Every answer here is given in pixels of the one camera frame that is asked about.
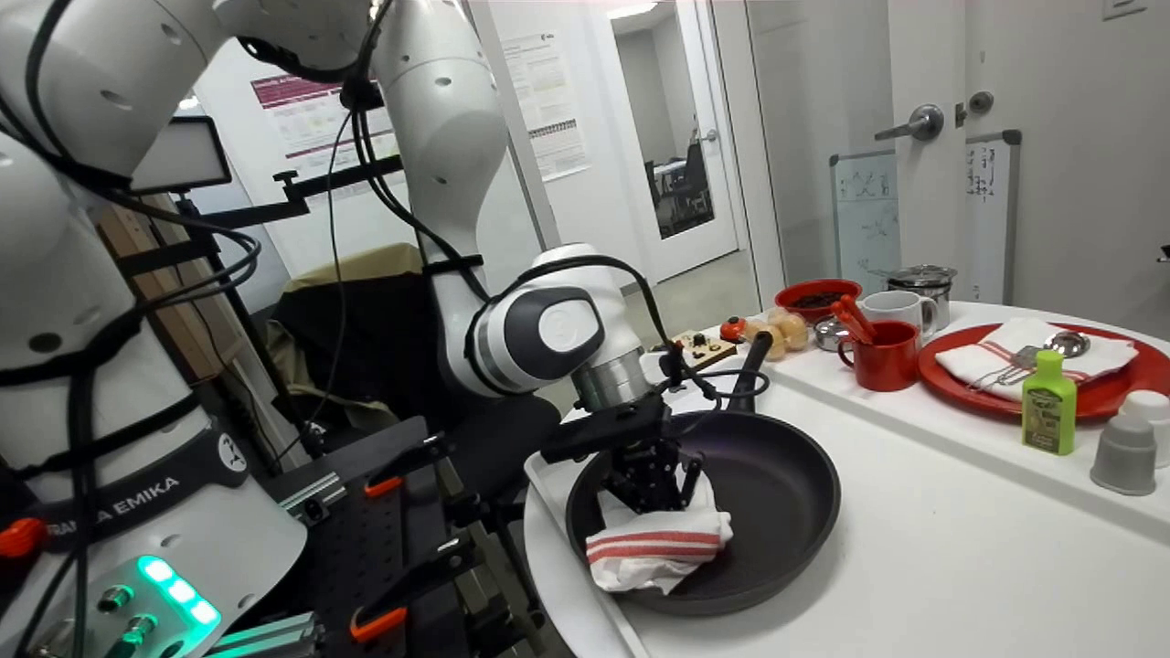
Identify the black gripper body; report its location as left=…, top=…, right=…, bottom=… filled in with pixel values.
left=540, top=397, right=676, bottom=489

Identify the white red-striped tissue cloth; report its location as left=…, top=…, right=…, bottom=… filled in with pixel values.
left=586, top=474, right=735, bottom=596

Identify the black frying pan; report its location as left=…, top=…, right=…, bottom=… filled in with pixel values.
left=564, top=338, right=842, bottom=617

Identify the robot base with green lights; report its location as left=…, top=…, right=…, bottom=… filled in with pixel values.
left=0, top=132, right=311, bottom=658

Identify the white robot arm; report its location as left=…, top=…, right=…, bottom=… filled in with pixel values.
left=0, top=0, right=646, bottom=499

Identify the bag of round breads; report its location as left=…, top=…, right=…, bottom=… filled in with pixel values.
left=721, top=311, right=811, bottom=362

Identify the red bowl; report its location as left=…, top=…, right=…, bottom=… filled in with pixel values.
left=776, top=278, right=860, bottom=322

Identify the red mug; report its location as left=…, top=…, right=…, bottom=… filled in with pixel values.
left=838, top=322, right=919, bottom=391

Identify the white mug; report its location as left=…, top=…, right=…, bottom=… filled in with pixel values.
left=860, top=289, right=937, bottom=328

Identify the dark office chair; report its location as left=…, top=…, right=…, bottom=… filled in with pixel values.
left=268, top=245, right=558, bottom=503

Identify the metal lidded tin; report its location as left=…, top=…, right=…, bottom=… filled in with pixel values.
left=887, top=262, right=953, bottom=322

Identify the white folded napkin on plate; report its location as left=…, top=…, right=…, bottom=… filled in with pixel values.
left=937, top=317, right=1138, bottom=397

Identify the green sauce bottle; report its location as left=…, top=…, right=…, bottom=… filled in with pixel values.
left=1021, top=350, right=1078, bottom=456

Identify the grey salt shaker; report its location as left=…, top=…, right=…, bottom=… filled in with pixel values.
left=1088, top=391, right=1170, bottom=499

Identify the red plate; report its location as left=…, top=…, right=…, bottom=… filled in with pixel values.
left=919, top=322, right=1170, bottom=425

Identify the small white light panel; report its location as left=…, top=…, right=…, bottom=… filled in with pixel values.
left=133, top=116, right=230, bottom=194

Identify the wooden switch busy board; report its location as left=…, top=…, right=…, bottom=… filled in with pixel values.
left=676, top=328, right=731, bottom=367

